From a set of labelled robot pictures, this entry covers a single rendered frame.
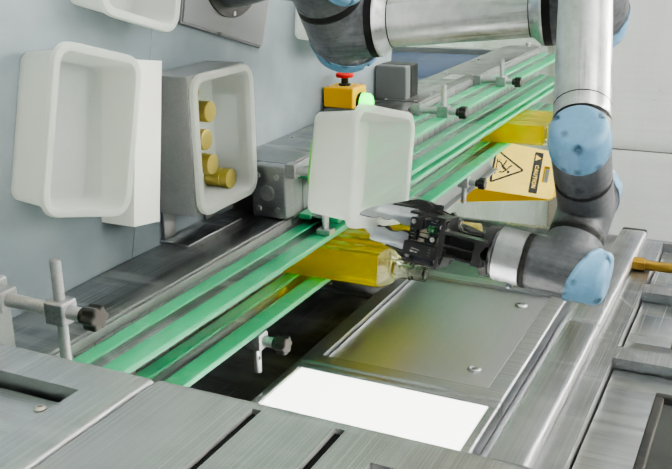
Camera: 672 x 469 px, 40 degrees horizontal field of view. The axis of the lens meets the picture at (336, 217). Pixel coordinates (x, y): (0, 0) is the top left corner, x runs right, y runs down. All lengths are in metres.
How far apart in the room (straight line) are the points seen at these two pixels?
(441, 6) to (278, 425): 1.03
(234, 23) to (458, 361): 0.69
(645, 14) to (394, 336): 5.99
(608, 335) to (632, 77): 5.85
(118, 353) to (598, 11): 0.78
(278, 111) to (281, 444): 1.26
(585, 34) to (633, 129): 6.26
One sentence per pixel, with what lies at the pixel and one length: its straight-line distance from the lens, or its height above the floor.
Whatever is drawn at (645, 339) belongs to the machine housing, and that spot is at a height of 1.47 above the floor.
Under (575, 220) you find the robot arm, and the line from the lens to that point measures 1.24.
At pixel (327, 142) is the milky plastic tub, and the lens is 1.27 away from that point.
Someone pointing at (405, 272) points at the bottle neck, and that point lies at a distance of 1.51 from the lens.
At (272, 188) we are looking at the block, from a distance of 1.59.
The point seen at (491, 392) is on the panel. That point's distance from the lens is 1.40.
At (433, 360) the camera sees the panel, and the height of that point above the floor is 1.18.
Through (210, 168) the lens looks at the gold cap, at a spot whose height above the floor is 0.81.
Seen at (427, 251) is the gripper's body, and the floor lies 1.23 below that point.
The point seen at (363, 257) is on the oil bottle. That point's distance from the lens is 1.52.
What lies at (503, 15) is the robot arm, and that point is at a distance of 1.52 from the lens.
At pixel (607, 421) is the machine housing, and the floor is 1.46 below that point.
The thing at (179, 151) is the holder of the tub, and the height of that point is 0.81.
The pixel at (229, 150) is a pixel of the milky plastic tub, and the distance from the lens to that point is 1.58.
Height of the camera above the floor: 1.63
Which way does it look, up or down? 25 degrees down
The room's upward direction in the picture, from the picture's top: 97 degrees clockwise
